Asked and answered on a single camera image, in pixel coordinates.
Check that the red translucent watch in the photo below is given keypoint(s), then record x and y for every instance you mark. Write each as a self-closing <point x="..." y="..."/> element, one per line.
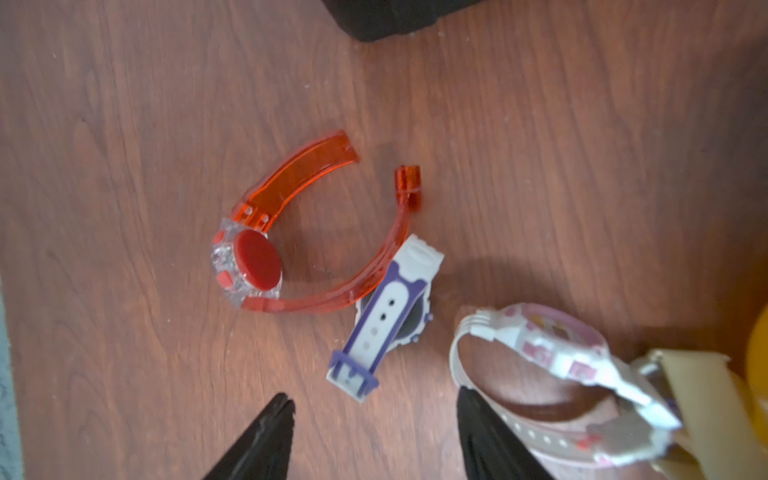
<point x="247" y="265"/>

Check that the yellow plastic tray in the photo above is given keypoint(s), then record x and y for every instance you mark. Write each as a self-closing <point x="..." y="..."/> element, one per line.
<point x="756" y="361"/>

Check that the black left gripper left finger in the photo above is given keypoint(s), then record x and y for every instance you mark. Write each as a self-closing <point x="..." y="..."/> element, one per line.
<point x="264" y="448"/>

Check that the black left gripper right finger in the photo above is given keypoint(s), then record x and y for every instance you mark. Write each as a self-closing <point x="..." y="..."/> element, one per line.
<point x="490" y="450"/>

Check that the tan wooden watch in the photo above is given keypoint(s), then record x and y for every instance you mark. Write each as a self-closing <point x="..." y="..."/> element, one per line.
<point x="724" y="434"/>

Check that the white strap watch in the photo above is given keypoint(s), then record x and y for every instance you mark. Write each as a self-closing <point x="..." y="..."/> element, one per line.
<point x="572" y="350"/>

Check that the black plastic toolbox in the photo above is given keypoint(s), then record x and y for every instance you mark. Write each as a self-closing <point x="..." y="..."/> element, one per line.
<point x="373" y="20"/>

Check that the purple white toy watch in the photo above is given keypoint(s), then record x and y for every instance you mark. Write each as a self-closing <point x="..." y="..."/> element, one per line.
<point x="394" y="314"/>

